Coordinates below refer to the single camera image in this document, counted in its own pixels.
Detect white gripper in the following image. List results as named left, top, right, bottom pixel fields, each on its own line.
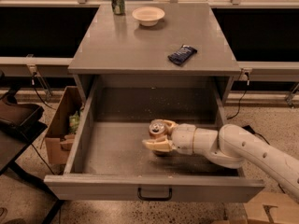
left=142, top=119, right=196, bottom=155

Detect orange soda can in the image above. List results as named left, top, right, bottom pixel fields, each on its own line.
left=149, top=119, right=168, bottom=142

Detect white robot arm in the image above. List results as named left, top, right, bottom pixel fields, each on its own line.
left=143, top=119, right=299, bottom=198

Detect open grey top drawer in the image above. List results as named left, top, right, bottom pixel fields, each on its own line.
left=45, top=75, right=264, bottom=203

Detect grey cabinet counter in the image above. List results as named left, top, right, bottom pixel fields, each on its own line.
left=68, top=3, right=240, bottom=99

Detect black power adapter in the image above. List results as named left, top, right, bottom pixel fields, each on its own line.
left=242, top=125, right=256, bottom=134

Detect dark blue snack bag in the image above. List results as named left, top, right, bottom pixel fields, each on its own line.
left=168, top=45, right=197, bottom=65

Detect green bag in box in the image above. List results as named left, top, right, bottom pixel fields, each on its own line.
left=68, top=111, right=80, bottom=133

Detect open cardboard box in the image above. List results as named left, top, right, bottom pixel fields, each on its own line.
left=45, top=86, right=82, bottom=164

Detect white paper bowl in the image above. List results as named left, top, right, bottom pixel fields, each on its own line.
left=132, top=7, right=164, bottom=27

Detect cardboard box bottom right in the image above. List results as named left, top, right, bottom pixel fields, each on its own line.
left=211, top=190, right=299, bottom=224

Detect dark side table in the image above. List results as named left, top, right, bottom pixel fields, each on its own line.
left=0, top=70, right=64, bottom=224

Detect black drawer handle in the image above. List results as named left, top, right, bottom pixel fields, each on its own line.
left=137, top=188, right=173, bottom=202

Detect black cable right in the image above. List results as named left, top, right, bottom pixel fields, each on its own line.
left=226, top=72, right=286, bottom=194

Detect black cable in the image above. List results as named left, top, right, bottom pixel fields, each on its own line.
left=30, top=72, right=58, bottom=111
left=226, top=72, right=286, bottom=194

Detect black cable left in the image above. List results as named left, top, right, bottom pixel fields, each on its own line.
left=30, top=72, right=58, bottom=111

